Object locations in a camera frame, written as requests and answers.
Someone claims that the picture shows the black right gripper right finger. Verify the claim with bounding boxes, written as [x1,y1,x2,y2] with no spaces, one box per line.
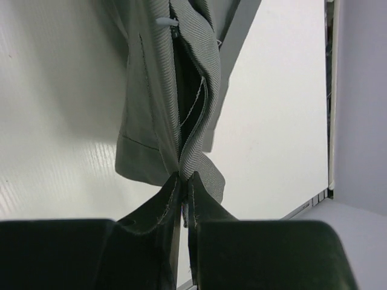
[187,173,358,289]

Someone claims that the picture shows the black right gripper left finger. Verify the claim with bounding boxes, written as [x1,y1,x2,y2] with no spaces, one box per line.
[1,173,181,289]

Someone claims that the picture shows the grey pleated skirt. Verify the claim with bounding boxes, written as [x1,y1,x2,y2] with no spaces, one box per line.
[114,0,262,203]

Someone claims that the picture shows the aluminium rail frame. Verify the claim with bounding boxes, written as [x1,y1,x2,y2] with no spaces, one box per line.
[283,1,341,220]

